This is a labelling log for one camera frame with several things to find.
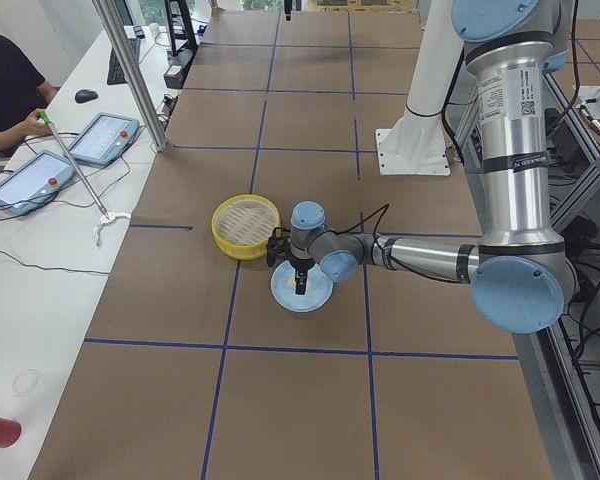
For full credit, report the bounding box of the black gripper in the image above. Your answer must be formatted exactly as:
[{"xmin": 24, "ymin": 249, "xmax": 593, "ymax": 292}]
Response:
[{"xmin": 287, "ymin": 249, "xmax": 314, "ymax": 294}]

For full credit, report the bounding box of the pale steamed bun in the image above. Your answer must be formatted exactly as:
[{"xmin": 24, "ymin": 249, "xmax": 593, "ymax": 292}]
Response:
[{"xmin": 288, "ymin": 276, "xmax": 305, "ymax": 295}]

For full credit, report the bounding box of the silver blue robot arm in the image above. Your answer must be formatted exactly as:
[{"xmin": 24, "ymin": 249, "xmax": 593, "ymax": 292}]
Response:
[{"xmin": 285, "ymin": 1, "xmax": 577, "ymax": 334}]

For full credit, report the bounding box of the yellow bamboo steamer basket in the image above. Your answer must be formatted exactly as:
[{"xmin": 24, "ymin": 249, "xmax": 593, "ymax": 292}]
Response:
[{"xmin": 211, "ymin": 194, "xmax": 280, "ymax": 260}]

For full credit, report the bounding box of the light blue plate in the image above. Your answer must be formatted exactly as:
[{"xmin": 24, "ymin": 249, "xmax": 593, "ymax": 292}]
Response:
[{"xmin": 270, "ymin": 261, "xmax": 333, "ymax": 313}]

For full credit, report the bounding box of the black box on table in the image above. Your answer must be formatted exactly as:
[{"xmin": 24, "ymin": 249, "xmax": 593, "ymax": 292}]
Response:
[{"xmin": 163, "ymin": 48, "xmax": 195, "ymax": 89}]

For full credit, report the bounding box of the far teach pendant tablet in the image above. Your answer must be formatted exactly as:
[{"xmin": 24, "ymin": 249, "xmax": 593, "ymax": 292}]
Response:
[{"xmin": 68, "ymin": 112, "xmax": 140, "ymax": 166}]

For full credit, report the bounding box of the teach pendant tablet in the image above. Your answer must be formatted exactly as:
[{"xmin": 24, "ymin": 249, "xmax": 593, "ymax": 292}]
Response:
[
  {"xmin": 68, "ymin": 112, "xmax": 140, "ymax": 166},
  {"xmin": 0, "ymin": 150, "xmax": 75, "ymax": 215}
]

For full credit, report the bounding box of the black keyboard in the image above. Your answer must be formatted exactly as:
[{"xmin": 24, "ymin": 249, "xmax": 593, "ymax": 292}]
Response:
[{"xmin": 106, "ymin": 37, "xmax": 142, "ymax": 86}]

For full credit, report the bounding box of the near teach pendant tablet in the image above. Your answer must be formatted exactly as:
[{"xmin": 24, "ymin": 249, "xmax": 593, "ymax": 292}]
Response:
[{"xmin": 0, "ymin": 150, "xmax": 75, "ymax": 215}]

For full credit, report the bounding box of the black computer mouse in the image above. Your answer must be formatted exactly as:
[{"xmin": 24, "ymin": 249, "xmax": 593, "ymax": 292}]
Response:
[{"xmin": 74, "ymin": 89, "xmax": 99, "ymax": 104}]

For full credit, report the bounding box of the clear tape roll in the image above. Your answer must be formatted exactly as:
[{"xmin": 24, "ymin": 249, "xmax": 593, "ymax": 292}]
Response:
[{"xmin": 12, "ymin": 369, "xmax": 41, "ymax": 397}]

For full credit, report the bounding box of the person in black shirt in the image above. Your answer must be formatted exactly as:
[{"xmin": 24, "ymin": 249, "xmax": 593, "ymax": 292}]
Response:
[{"xmin": 0, "ymin": 35, "xmax": 58, "ymax": 158}]

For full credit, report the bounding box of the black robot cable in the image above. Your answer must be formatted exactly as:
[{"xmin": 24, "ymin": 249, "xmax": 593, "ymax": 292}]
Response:
[{"xmin": 329, "ymin": 202, "xmax": 391, "ymax": 236}]

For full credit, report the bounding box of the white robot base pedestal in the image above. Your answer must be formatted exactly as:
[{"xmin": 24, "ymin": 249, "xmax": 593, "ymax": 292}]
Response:
[{"xmin": 376, "ymin": 0, "xmax": 463, "ymax": 176}]

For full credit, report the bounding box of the aluminium frame post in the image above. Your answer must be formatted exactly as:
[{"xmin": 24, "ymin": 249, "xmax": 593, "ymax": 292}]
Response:
[{"xmin": 92, "ymin": 0, "xmax": 167, "ymax": 152}]

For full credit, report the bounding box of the green handled reacher grabber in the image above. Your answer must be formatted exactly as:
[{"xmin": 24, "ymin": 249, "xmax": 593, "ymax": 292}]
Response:
[{"xmin": 38, "ymin": 109, "xmax": 131, "ymax": 248}]

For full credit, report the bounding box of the aluminium side frame rack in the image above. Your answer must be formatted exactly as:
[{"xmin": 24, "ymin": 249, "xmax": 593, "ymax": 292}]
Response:
[{"xmin": 452, "ymin": 14, "xmax": 600, "ymax": 480}]

